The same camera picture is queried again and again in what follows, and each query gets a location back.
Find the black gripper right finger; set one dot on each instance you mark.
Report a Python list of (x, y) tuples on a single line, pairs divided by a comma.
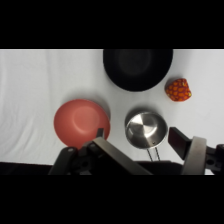
[(195, 156)]

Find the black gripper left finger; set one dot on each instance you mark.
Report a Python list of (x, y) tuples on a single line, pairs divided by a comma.
[(113, 151)]

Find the red orange patterned ball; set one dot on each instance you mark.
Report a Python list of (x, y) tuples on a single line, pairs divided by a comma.
[(178, 90)]

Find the pink bowl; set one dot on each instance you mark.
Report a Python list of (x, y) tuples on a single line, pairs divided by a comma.
[(76, 121)]

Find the black bowl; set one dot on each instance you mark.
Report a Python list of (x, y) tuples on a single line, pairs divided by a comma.
[(136, 70)]

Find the small steel saucepan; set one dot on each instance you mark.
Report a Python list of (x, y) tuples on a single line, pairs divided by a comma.
[(145, 128)]

